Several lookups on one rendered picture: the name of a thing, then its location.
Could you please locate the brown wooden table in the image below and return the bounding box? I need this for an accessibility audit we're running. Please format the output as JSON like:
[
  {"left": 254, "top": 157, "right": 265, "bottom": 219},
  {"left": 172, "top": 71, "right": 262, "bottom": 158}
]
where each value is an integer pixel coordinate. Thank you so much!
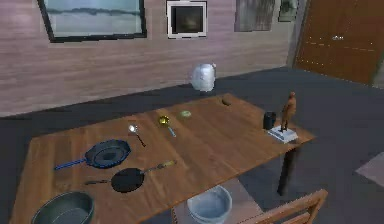
[{"left": 8, "top": 92, "right": 317, "bottom": 224}]

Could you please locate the black cup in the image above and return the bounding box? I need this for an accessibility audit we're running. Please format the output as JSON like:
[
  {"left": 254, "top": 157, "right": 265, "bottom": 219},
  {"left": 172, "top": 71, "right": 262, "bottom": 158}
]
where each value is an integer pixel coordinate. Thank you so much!
[{"left": 262, "top": 111, "right": 277, "bottom": 131}]

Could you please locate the white framed dark picture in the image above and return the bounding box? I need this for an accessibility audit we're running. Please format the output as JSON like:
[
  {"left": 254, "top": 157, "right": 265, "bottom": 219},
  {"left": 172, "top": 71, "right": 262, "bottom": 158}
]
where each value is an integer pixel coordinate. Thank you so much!
[{"left": 166, "top": 0, "right": 208, "bottom": 40}]

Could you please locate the black frying pan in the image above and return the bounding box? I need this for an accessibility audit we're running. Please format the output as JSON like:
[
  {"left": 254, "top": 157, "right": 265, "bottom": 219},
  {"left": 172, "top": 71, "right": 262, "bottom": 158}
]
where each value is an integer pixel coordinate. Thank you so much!
[{"left": 84, "top": 167, "right": 146, "bottom": 194}]

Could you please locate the pale blue bowl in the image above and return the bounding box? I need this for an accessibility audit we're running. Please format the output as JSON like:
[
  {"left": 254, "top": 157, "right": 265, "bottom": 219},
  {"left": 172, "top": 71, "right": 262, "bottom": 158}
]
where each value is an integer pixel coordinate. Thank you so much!
[{"left": 186, "top": 185, "right": 233, "bottom": 224}]

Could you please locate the brown figure statue white base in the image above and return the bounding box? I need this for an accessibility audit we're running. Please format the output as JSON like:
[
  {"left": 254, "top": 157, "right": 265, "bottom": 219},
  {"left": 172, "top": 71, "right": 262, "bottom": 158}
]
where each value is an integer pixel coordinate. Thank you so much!
[{"left": 267, "top": 91, "right": 299, "bottom": 145}]

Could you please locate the blue frying pan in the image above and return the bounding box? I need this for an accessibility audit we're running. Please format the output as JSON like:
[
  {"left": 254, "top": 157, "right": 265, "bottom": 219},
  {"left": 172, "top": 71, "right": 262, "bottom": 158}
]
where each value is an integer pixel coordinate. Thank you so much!
[{"left": 54, "top": 139, "right": 132, "bottom": 171}]

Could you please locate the brown wooden chair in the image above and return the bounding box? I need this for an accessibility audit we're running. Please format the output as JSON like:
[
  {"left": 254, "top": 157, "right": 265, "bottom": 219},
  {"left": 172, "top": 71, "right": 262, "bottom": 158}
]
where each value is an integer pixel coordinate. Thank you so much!
[{"left": 171, "top": 178, "right": 329, "bottom": 224}]

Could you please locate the grey unframed picture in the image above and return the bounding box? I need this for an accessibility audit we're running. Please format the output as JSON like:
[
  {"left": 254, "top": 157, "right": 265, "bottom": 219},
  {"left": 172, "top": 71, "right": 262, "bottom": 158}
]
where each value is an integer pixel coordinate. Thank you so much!
[{"left": 234, "top": 0, "right": 276, "bottom": 33}]

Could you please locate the black framed landscape picture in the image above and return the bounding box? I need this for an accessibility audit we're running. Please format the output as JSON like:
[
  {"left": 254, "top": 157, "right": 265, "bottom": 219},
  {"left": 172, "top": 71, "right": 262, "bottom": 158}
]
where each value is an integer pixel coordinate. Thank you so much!
[{"left": 36, "top": 0, "right": 148, "bottom": 44}]

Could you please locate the small dark green picture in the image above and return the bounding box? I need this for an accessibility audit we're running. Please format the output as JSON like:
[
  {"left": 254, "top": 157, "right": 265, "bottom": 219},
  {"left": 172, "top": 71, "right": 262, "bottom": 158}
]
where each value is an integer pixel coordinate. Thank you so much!
[{"left": 278, "top": 0, "right": 299, "bottom": 23}]

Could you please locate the grey round baking pan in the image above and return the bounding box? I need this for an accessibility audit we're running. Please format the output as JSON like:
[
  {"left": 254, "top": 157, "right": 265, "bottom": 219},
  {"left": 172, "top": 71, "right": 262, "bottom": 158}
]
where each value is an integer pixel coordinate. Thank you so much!
[{"left": 31, "top": 191, "right": 96, "bottom": 224}]

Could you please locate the brown wooden door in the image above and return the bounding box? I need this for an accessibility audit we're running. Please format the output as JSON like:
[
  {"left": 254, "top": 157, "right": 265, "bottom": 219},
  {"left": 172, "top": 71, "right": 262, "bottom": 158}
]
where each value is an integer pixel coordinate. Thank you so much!
[{"left": 293, "top": 0, "right": 384, "bottom": 86}]

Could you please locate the silver spoon black handle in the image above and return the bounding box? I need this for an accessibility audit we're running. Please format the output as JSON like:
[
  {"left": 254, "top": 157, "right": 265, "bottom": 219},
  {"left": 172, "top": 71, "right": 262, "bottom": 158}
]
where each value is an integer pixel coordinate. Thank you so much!
[{"left": 128, "top": 124, "right": 147, "bottom": 148}]

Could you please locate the yellow handled spatula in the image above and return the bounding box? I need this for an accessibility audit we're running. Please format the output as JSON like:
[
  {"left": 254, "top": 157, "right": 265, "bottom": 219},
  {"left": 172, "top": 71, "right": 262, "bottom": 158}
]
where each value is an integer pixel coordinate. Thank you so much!
[{"left": 142, "top": 159, "right": 178, "bottom": 175}]

